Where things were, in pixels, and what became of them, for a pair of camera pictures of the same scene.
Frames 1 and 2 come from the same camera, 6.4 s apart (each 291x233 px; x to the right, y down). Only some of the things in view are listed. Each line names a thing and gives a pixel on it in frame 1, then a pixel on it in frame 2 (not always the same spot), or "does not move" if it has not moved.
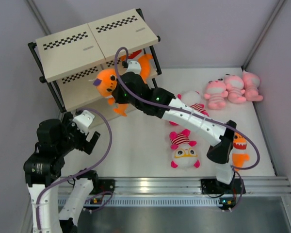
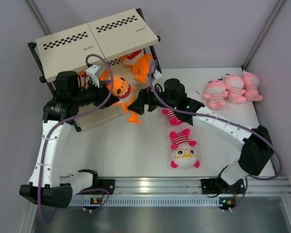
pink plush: x=216 y=93 does not move
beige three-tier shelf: x=68 y=60 does not move
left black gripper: x=84 y=145 → x=101 y=92
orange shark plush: x=145 y=61 does not move
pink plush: x=234 y=87 does not move
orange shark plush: x=105 y=81 → x=82 y=74
